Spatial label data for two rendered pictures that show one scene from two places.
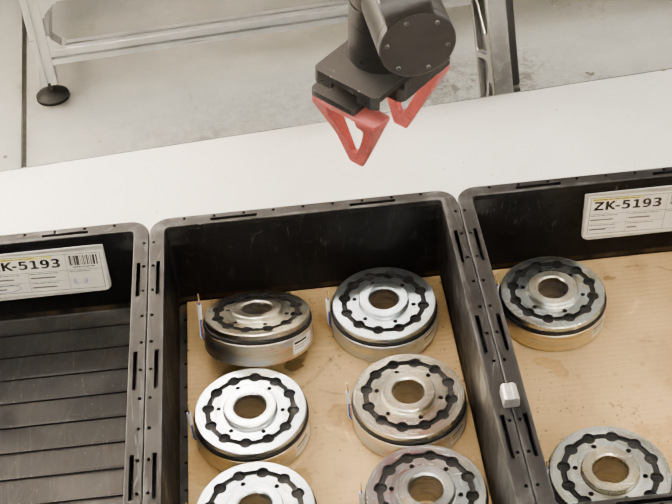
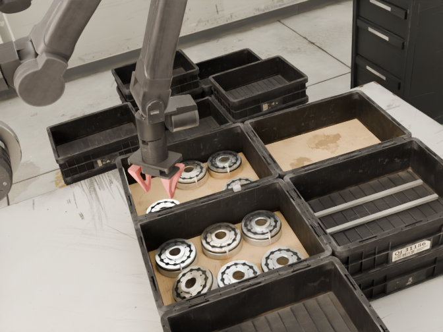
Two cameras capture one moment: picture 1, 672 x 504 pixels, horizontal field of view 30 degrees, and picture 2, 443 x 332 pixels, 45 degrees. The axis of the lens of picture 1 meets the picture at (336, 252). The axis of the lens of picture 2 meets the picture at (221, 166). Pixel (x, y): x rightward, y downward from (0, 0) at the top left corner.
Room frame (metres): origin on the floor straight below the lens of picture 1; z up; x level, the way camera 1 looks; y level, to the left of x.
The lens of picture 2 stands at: (0.89, 0.89, 1.80)
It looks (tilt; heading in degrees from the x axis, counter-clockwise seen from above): 37 degrees down; 260
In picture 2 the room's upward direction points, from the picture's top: 9 degrees counter-clockwise
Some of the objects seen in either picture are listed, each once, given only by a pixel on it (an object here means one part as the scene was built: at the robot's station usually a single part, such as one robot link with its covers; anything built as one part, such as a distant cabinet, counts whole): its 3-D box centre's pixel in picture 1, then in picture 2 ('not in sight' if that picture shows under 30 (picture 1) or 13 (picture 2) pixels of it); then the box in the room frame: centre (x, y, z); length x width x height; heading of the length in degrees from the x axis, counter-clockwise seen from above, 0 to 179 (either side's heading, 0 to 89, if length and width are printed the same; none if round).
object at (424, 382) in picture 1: (408, 392); (220, 235); (0.75, -0.06, 0.86); 0.05 x 0.05 x 0.01
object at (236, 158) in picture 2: not in sight; (224, 161); (0.65, -0.36, 0.86); 0.10 x 0.10 x 0.01
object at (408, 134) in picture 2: not in sight; (324, 131); (0.36, -0.30, 0.92); 0.40 x 0.30 x 0.02; 3
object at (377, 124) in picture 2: not in sight; (324, 145); (0.36, -0.30, 0.87); 0.40 x 0.30 x 0.11; 3
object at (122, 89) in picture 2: not in sight; (161, 105); (0.71, -1.64, 0.37); 0.40 x 0.30 x 0.45; 8
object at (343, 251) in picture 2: not in sight; (379, 191); (0.35, 0.00, 0.92); 0.40 x 0.30 x 0.02; 3
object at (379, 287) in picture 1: (383, 300); (175, 252); (0.87, -0.04, 0.86); 0.05 x 0.05 x 0.01
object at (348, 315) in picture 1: (383, 303); (175, 253); (0.87, -0.04, 0.86); 0.10 x 0.10 x 0.01
